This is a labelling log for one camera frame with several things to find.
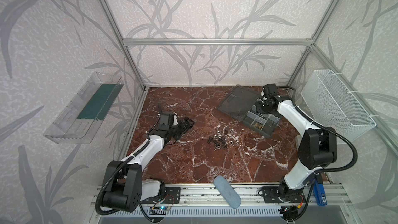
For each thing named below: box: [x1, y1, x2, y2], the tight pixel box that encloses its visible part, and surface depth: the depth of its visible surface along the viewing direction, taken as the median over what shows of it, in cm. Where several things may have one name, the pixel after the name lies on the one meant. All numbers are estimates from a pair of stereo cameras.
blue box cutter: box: [313, 180, 328, 207], surface depth 73 cm
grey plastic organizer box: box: [217, 84, 282, 139], surface depth 104 cm
